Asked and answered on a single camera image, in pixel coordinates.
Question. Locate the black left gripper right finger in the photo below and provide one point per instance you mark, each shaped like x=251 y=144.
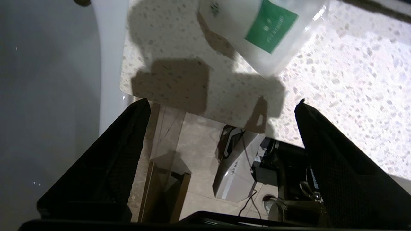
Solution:
x=353 y=186

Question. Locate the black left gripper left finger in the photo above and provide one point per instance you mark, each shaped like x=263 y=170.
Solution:
x=106 y=179

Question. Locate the sachet with green label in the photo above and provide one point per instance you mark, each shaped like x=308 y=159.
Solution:
x=269 y=29

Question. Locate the grey white robot base shell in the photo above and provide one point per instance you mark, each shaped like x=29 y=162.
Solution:
x=234 y=173

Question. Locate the wooden vanity cabinet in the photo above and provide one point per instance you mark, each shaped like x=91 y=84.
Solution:
x=160 y=192

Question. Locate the black robot torso column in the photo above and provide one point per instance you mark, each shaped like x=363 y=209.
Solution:
x=282 y=166

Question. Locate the white ceramic sink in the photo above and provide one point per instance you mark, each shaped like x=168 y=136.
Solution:
x=48 y=96

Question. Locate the round bathtub overflow cap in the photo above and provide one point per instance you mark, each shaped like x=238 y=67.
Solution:
x=83 y=2

